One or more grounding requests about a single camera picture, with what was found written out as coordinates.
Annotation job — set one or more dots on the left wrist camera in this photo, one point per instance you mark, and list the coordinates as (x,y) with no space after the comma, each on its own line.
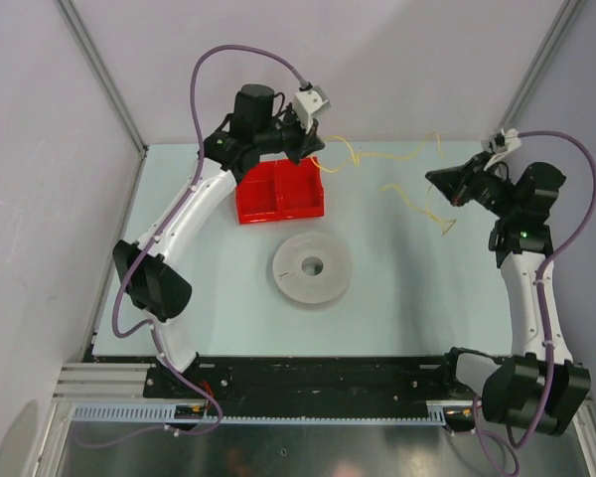
(308,104)

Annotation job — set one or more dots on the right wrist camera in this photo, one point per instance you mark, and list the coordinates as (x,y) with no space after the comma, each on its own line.
(501,143)

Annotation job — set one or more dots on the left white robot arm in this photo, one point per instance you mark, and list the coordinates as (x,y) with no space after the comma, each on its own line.
(149,267)

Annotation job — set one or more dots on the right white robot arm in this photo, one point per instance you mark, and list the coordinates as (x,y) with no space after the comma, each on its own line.
(538,384)

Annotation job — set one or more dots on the grey slotted cable duct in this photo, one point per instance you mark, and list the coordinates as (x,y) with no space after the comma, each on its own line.
(430,413)

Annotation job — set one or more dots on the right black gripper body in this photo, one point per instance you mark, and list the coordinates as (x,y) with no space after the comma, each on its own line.
(490,190)

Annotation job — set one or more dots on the left aluminium frame post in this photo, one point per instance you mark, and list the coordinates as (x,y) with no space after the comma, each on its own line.
(96,64)

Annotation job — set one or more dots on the white plastic spool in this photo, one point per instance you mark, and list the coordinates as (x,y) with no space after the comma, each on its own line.
(313,269)

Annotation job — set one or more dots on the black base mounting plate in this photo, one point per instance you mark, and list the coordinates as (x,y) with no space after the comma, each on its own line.
(364,386)

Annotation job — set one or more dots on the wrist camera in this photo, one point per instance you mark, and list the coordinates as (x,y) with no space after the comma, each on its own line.
(308,104)
(501,143)

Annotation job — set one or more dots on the red two-compartment bin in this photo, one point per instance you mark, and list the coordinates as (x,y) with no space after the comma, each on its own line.
(279,190)

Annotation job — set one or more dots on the aluminium frame post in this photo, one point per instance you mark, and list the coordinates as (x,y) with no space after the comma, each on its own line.
(96,64)
(544,55)

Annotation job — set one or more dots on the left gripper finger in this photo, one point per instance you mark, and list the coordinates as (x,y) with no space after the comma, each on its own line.
(313,142)
(296,153)

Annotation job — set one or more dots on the right aluminium frame post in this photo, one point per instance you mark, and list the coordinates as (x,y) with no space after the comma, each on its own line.
(544,55)

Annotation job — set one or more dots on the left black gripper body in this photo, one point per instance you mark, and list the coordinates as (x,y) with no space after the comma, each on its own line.
(288,132)

